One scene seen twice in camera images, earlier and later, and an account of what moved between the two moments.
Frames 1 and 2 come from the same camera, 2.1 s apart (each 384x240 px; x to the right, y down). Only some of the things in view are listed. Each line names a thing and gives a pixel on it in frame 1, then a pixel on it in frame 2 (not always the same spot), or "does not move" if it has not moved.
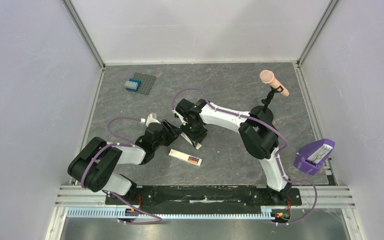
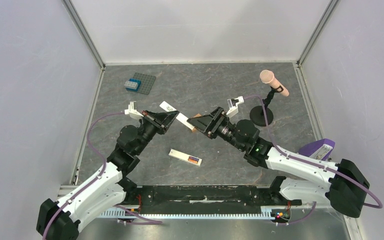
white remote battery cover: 198,145 -> 180,117
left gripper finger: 173,129 -> 165,118
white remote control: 185,158 does not move
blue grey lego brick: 133,84 does not move
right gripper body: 195,134 -> 213,122
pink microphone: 267,76 does not move
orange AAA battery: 193,160 does not move
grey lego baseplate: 147,82 does not move
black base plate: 217,197 does not move
